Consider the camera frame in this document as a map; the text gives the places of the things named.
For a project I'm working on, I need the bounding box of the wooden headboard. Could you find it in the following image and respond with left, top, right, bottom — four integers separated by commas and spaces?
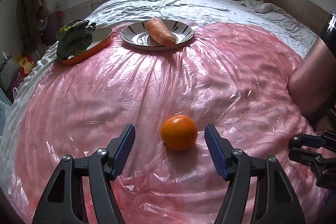
264, 0, 329, 35

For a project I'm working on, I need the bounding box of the white bed cover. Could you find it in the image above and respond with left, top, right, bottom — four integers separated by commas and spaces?
1, 0, 317, 191

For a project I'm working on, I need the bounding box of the smooth orange back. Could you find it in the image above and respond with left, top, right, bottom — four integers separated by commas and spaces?
160, 115, 198, 152

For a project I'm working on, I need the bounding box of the orange oval dish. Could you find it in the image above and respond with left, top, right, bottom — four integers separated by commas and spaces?
60, 28, 112, 65

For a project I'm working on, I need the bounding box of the yellow red box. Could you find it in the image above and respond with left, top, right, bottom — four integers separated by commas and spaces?
15, 53, 36, 77

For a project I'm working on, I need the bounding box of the green leafy vegetable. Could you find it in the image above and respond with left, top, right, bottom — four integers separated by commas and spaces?
55, 20, 96, 62

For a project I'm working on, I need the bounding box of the striped white plate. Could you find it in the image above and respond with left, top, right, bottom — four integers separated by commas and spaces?
120, 18, 195, 52

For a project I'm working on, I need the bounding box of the carrot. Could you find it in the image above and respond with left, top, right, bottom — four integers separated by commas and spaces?
146, 18, 175, 47

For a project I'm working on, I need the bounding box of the brown hanging coat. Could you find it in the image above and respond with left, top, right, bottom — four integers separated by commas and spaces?
16, 0, 47, 53

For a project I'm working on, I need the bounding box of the grey printed bag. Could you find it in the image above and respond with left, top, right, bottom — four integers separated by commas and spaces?
0, 50, 19, 92

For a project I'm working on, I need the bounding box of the pink plastic sheet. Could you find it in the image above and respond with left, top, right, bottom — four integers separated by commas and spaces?
8, 23, 327, 223

